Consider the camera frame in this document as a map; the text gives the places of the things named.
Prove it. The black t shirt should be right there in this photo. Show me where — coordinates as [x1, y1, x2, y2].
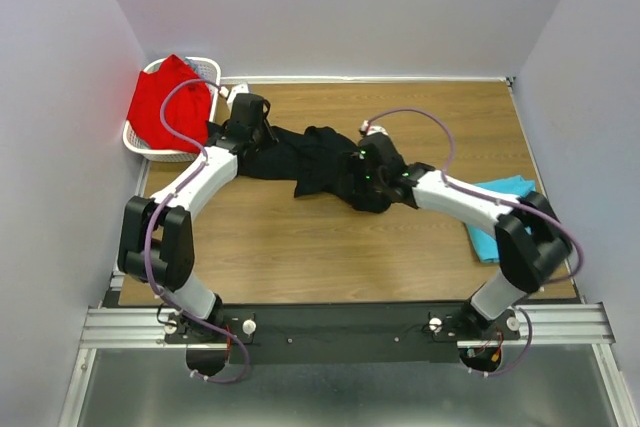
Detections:
[238, 126, 391, 214]

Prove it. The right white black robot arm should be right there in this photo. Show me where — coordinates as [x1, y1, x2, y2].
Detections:
[344, 132, 573, 339]

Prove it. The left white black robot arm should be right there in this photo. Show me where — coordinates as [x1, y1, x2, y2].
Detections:
[117, 93, 276, 342]

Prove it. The red t shirt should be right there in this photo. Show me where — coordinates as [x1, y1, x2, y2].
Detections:
[127, 55, 212, 153]

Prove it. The white plastic laundry basket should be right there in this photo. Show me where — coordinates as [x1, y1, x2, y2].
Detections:
[123, 54, 221, 162]

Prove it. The folded turquoise t shirt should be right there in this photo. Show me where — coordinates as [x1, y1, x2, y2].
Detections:
[465, 175, 536, 264]

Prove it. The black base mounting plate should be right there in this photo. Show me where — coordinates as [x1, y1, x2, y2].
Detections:
[166, 301, 520, 365]

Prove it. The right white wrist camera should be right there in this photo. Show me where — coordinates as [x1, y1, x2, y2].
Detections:
[358, 119, 388, 137]

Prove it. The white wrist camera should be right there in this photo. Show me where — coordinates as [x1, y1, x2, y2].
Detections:
[219, 83, 250, 111]
[358, 119, 388, 137]

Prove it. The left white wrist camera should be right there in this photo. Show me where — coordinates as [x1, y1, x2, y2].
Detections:
[219, 83, 250, 111]

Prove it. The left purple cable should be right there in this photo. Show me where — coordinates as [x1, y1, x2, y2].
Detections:
[143, 78, 251, 385]

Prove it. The purple cable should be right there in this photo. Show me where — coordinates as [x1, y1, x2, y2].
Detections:
[367, 106, 585, 378]
[143, 78, 251, 385]

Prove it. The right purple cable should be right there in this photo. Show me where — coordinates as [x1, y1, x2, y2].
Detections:
[367, 106, 585, 378]

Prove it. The aluminium extrusion rail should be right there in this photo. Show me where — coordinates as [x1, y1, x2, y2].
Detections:
[80, 304, 615, 349]

